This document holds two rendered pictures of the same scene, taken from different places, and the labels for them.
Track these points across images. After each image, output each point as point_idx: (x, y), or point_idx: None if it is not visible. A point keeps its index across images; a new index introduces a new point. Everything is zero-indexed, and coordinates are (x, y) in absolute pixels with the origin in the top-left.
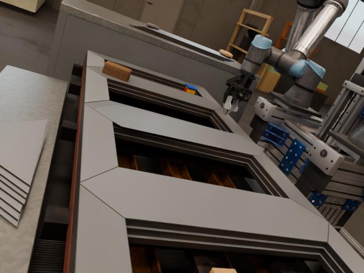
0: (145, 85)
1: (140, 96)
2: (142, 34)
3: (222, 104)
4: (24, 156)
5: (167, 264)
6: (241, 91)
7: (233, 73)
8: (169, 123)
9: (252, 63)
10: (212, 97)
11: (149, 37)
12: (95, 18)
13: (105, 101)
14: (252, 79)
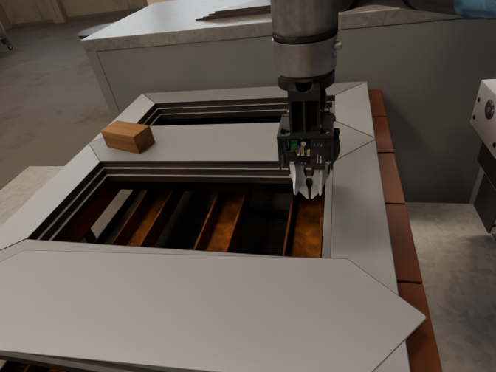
0: (182, 146)
1: (164, 175)
2: (206, 31)
3: (434, 99)
4: None
5: None
6: (296, 142)
7: (438, 20)
8: (110, 283)
9: (286, 43)
10: (370, 106)
11: (220, 30)
12: (129, 40)
13: (10, 248)
14: (308, 99)
